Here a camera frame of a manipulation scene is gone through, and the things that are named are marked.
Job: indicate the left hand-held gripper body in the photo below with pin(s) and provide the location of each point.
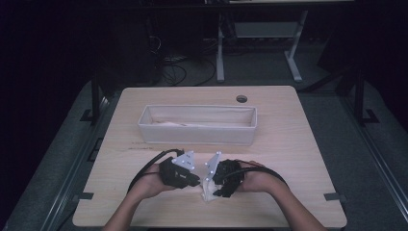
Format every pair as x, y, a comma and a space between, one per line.
171, 174

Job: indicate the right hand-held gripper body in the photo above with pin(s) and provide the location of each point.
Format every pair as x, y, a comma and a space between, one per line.
231, 174

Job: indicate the large white sock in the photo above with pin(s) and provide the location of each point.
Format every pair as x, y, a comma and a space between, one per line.
208, 191

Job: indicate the white fabric storage box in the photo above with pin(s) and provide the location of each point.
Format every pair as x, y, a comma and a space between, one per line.
195, 134

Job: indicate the person's left hand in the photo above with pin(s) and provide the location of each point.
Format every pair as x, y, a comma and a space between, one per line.
149, 183

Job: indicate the person's right hand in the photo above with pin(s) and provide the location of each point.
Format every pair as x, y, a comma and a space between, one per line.
260, 179

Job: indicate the pale folded cloth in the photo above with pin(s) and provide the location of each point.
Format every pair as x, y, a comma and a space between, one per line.
170, 123

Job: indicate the grey table edge clip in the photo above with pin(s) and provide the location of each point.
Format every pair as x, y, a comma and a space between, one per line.
333, 196
85, 195

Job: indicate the black metal stand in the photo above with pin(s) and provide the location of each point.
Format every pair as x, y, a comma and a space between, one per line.
359, 96
95, 96

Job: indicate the aluminium frame rail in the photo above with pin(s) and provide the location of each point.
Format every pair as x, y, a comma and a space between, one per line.
75, 166
378, 160

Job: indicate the white metal desk frame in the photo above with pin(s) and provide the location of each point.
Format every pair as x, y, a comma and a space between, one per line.
220, 57

